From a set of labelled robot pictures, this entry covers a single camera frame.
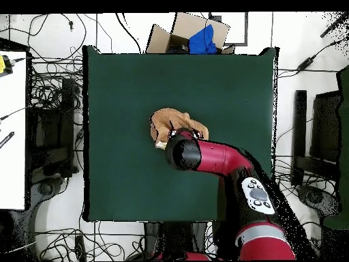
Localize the tan terry towel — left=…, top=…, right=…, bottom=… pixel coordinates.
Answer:
left=149, top=108, right=210, bottom=150

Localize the black flat strip tool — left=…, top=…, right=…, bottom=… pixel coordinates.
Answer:
left=0, top=131, right=15, bottom=149

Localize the dark green table cloth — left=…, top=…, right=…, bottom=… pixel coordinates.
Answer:
left=82, top=45, right=279, bottom=222

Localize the blue garment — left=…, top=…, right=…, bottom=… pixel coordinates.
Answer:
left=188, top=24, right=218, bottom=55

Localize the open cardboard box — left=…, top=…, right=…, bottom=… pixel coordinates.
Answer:
left=146, top=12, right=236, bottom=55

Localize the black upright bar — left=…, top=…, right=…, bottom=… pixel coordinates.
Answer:
left=290, top=89, right=308, bottom=187

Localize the black power adapter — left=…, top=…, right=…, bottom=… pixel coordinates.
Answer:
left=297, top=57, right=314, bottom=71

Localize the black power strip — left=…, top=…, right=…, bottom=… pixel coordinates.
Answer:
left=74, top=235, right=87, bottom=261

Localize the dark green fabric piece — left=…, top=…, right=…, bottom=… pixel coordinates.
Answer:
left=322, top=64, right=349, bottom=231

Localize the white desk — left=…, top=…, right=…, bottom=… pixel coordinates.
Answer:
left=0, top=50, right=27, bottom=210

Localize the black tripod leg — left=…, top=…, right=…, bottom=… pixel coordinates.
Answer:
left=320, top=12, right=349, bottom=38

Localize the yellow and black device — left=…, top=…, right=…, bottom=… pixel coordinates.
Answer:
left=0, top=54, right=14, bottom=78

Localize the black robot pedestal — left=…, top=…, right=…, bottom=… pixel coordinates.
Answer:
left=143, top=221, right=215, bottom=261

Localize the thick black cable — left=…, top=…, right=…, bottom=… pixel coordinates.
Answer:
left=115, top=12, right=143, bottom=55

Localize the dark square floor frame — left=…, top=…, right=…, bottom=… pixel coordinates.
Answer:
left=208, top=12, right=249, bottom=46

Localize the thin black cable with plug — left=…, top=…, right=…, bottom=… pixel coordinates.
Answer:
left=27, top=13, right=88, bottom=60

